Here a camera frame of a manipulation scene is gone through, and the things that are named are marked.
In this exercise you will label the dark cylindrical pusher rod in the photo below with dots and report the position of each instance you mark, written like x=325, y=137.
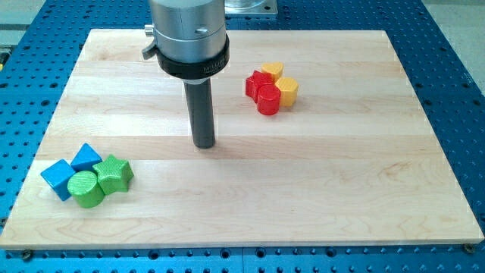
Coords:
x=200, y=108

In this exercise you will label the black tool clamp ring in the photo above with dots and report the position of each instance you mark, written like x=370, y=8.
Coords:
x=199, y=70

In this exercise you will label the red star block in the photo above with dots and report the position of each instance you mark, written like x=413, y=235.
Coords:
x=254, y=82

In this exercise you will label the yellow hexagon block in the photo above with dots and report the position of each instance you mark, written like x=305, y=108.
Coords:
x=288, y=87

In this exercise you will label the green star block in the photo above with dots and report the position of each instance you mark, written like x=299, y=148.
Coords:
x=113, y=174

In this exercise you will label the red cylinder block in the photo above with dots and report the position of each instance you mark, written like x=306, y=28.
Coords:
x=268, y=101

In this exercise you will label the yellow heart block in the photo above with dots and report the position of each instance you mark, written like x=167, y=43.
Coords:
x=275, y=69

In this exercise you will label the blue triangle block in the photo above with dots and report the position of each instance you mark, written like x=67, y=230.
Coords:
x=85, y=159

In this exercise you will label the green cylinder block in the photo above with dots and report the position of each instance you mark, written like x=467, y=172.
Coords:
x=84, y=188

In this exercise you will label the blue perforated table plate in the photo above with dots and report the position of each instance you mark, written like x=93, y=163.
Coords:
x=39, y=68

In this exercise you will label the blue cube block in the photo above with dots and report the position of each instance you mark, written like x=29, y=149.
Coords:
x=57, y=177

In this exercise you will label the wooden board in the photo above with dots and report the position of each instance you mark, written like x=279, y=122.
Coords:
x=354, y=161

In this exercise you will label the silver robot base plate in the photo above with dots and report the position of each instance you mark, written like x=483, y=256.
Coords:
x=251, y=8

